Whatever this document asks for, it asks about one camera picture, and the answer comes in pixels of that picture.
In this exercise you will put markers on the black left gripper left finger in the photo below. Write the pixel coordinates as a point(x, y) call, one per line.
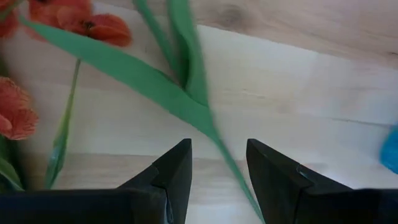
point(155, 199)

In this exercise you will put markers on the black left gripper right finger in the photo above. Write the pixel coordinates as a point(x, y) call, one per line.
point(280, 193)

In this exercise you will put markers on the blue glass vase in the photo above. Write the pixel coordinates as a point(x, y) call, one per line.
point(391, 152)

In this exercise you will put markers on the green leafy flower stem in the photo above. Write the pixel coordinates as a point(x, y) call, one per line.
point(140, 77)

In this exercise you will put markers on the orange poppy flower bunch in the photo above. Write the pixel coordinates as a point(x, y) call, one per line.
point(105, 29)
point(15, 118)

